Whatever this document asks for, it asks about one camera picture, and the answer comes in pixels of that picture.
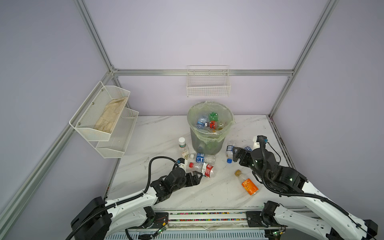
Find beige cloth in shelf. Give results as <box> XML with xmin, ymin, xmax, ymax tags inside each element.
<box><xmin>94</xmin><ymin>97</ymin><xmax>128</xmax><ymax>134</ymax></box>

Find round clear bottle red label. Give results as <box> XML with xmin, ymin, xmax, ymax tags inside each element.
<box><xmin>205</xmin><ymin>121</ymin><xmax>226</xmax><ymax>131</ymax></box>

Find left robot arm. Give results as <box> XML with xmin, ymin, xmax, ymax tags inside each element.
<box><xmin>67</xmin><ymin>167</ymin><xmax>203</xmax><ymax>240</ymax></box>

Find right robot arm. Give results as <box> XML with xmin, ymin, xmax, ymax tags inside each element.
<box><xmin>232</xmin><ymin>146</ymin><xmax>378</xmax><ymax>240</ymax></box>

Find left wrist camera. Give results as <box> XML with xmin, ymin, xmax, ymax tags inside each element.
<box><xmin>177</xmin><ymin>158</ymin><xmax>188</xmax><ymax>172</ymax></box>

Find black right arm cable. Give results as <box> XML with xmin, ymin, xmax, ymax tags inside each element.
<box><xmin>259</xmin><ymin>140</ymin><xmax>377</xmax><ymax>240</ymax></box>

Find small clear bottle blue white label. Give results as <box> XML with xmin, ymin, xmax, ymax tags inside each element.
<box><xmin>226</xmin><ymin>141</ymin><xmax>236</xmax><ymax>164</ymax></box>

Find white two-tier mesh shelf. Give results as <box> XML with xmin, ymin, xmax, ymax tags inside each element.
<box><xmin>69</xmin><ymin>82</ymin><xmax>139</xmax><ymax>159</ymax></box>

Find clear bottle blue label white cap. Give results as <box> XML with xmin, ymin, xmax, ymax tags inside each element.
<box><xmin>196</xmin><ymin>116</ymin><xmax>209</xmax><ymax>130</ymax></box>

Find small bottle blue label near bin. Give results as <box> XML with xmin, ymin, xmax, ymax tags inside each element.
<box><xmin>190</xmin><ymin>153</ymin><xmax>216</xmax><ymax>165</ymax></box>

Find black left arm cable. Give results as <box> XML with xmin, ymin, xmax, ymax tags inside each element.
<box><xmin>65</xmin><ymin>155</ymin><xmax>178</xmax><ymax>240</ymax></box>

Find green plastic bin liner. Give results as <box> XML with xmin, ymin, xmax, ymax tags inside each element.
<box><xmin>187</xmin><ymin>101</ymin><xmax>235</xmax><ymax>143</ymax></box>

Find red cap clear bottle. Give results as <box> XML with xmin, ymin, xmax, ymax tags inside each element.
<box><xmin>189</xmin><ymin>163</ymin><xmax>216</xmax><ymax>178</ymax></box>

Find aluminium front rail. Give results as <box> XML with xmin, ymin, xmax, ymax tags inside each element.
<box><xmin>82</xmin><ymin>208</ymin><xmax>334</xmax><ymax>233</ymax></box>

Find white wire wall basket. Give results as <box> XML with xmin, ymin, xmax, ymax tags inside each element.
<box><xmin>187</xmin><ymin>65</ymin><xmax>231</xmax><ymax>98</ymax></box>

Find clear bottle green neck label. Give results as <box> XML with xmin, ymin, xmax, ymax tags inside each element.
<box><xmin>178</xmin><ymin>137</ymin><xmax>190</xmax><ymax>160</ymax></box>

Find aluminium frame profiles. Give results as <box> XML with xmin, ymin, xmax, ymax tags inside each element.
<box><xmin>1</xmin><ymin>1</ymin><xmax>338</xmax><ymax>239</ymax></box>

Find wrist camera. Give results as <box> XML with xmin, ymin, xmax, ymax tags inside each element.
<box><xmin>253</xmin><ymin>136</ymin><xmax>268</xmax><ymax>150</ymax></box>
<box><xmin>177</xmin><ymin>158</ymin><xmax>188</xmax><ymax>172</ymax></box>

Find orange NFC juice bottle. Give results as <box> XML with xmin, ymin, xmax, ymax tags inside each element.
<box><xmin>235</xmin><ymin>170</ymin><xmax>260</xmax><ymax>196</ymax></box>

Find green soda bottle yellow cap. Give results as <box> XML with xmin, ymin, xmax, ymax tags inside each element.
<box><xmin>209</xmin><ymin>112</ymin><xmax>219</xmax><ymax>122</ymax></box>

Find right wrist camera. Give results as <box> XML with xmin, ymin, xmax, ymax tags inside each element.
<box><xmin>253</xmin><ymin>136</ymin><xmax>268</xmax><ymax>150</ymax></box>

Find grey mesh waste bin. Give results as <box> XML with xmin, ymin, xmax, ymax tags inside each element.
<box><xmin>187</xmin><ymin>101</ymin><xmax>235</xmax><ymax>155</ymax></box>

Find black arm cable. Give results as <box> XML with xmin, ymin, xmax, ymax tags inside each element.
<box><xmin>65</xmin><ymin>155</ymin><xmax>178</xmax><ymax>240</ymax></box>
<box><xmin>259</xmin><ymin>140</ymin><xmax>377</xmax><ymax>240</ymax></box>

